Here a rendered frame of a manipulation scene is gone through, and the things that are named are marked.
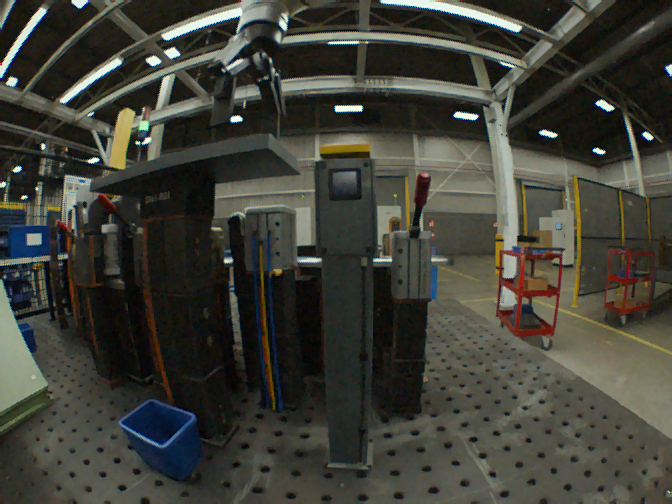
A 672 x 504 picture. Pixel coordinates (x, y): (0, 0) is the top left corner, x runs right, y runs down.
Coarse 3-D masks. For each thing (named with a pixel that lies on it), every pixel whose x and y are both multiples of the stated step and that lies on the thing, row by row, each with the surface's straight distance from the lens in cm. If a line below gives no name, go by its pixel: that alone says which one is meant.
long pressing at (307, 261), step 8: (304, 256) 77; (312, 256) 76; (384, 256) 72; (432, 256) 71; (304, 264) 60; (312, 264) 59; (320, 264) 59; (376, 264) 58; (384, 264) 58; (432, 264) 59; (440, 264) 60; (448, 264) 61
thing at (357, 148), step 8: (336, 144) 33; (344, 144) 32; (352, 144) 32; (360, 144) 32; (368, 144) 32; (320, 152) 33; (328, 152) 32; (336, 152) 32; (344, 152) 32; (352, 152) 32; (360, 152) 32; (368, 152) 32
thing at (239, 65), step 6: (258, 54) 46; (264, 54) 47; (240, 60) 45; (246, 60) 43; (252, 60) 44; (234, 66) 40; (240, 66) 41; (246, 66) 43; (228, 72) 38; (234, 72) 40; (210, 78) 40
